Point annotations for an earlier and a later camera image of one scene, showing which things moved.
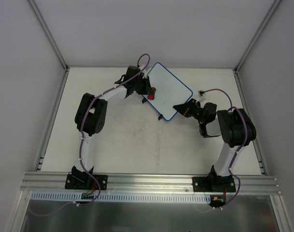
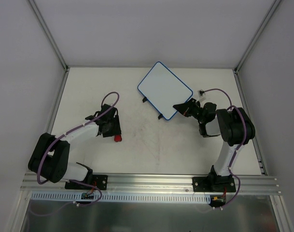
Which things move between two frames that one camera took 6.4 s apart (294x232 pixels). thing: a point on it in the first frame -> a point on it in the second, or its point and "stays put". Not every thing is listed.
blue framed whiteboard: [170, 91] stays put
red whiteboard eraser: [151, 96] -> [118, 138]
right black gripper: [189, 110] stays put
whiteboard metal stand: [145, 100] stays put
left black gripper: [144, 86] -> [116, 130]
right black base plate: [215, 183] stays put
